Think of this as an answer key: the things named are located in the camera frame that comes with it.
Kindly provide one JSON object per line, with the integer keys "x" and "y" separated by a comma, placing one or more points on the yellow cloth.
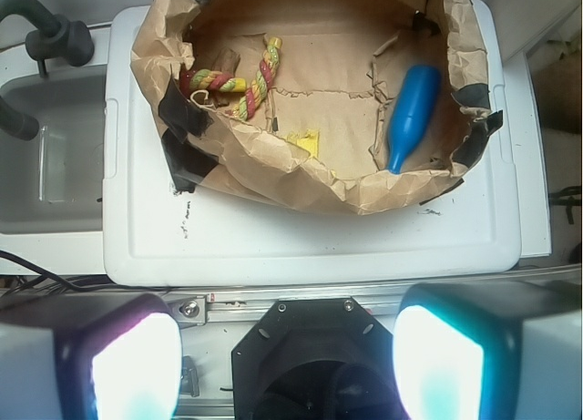
{"x": 309, "y": 140}

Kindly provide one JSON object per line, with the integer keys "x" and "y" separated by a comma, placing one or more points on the multicolour twisted rope toy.
{"x": 252, "y": 92}

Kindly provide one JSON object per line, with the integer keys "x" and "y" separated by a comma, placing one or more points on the white plastic bin lid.
{"x": 155, "y": 235}

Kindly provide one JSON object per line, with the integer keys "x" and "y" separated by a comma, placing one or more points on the blue plastic bottle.
{"x": 412, "y": 113}

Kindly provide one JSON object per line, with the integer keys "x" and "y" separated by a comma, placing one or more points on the brown paper bag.
{"x": 343, "y": 63}

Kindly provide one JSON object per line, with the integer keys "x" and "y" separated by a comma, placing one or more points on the grey sink basin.
{"x": 53, "y": 183}

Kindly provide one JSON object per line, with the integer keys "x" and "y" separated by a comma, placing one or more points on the brown wooden piece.
{"x": 226, "y": 61}

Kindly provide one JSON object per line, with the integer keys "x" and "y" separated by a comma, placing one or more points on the black octagonal mount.
{"x": 315, "y": 359}

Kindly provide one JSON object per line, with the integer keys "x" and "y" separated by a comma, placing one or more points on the aluminium rail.
{"x": 381, "y": 298}

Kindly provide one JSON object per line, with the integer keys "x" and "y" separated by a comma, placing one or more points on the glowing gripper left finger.
{"x": 89, "y": 356}

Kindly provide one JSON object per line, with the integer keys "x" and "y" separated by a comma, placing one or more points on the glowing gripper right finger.
{"x": 490, "y": 350}

